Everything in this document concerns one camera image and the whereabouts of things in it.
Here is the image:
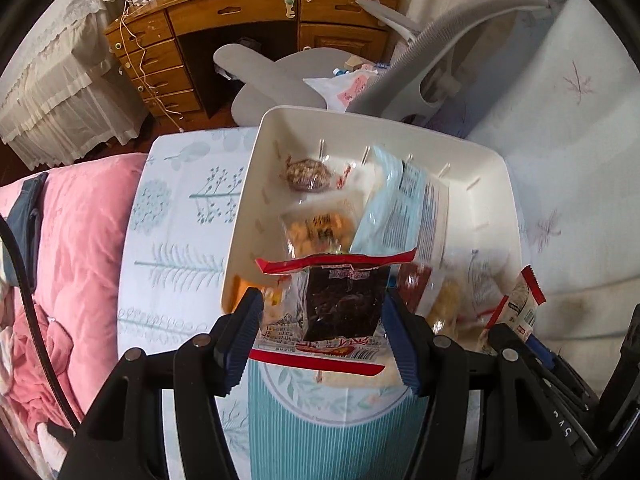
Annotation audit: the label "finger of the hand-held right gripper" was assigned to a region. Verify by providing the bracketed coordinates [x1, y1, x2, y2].
[485, 324, 601, 413]

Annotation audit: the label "wooden desk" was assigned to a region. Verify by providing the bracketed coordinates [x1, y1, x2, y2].
[104, 0, 403, 121]

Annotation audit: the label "pink blanket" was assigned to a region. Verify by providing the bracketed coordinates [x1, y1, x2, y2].
[0, 152, 148, 480]

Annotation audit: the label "yellow snack packet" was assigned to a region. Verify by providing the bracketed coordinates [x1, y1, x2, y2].
[429, 280, 464, 332]

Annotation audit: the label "black cable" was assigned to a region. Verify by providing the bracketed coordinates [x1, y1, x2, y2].
[0, 217, 83, 433]

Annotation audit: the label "pale blue snack packet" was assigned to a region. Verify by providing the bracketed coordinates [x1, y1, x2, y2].
[350, 145, 448, 271]

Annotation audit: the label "dark snack packet red edges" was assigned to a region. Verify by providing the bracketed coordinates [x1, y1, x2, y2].
[249, 247, 418, 378]

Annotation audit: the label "white lace curtain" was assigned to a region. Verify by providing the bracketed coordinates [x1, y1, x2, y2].
[0, 0, 151, 171]

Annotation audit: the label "white cable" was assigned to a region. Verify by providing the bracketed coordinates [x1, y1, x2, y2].
[117, 0, 186, 133]

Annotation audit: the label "plastic bag with small things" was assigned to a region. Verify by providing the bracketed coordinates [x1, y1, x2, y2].
[304, 67, 381, 111]

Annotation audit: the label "red and white snack packet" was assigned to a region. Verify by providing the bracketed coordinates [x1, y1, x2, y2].
[480, 265, 548, 346]

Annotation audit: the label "grey office chair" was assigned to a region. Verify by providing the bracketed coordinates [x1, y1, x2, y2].
[214, 0, 566, 128]

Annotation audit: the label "white leaf print bed sheet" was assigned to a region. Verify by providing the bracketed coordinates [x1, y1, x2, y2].
[400, 0, 640, 411]

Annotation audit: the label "round nut cookie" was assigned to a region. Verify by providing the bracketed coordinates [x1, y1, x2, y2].
[282, 156, 333, 192]

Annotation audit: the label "white plastic bin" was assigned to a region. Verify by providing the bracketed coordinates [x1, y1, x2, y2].
[221, 105, 526, 361]

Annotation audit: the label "clear snack packet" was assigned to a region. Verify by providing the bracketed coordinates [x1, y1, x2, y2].
[465, 249, 507, 322]

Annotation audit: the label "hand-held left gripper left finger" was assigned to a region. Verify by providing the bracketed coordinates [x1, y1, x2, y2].
[59, 287, 265, 480]

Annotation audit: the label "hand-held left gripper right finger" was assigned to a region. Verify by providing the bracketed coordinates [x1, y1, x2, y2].
[382, 290, 583, 480]

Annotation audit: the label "pale blue printed cloth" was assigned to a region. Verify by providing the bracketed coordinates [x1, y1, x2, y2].
[117, 127, 481, 480]

